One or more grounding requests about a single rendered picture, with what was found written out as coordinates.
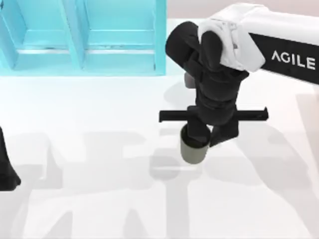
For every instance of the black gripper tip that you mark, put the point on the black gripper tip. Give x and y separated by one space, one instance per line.
7 169

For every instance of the light blue rack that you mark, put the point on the light blue rack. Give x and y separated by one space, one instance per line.
112 37

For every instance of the grey cup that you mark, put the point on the grey cup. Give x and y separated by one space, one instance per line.
193 155

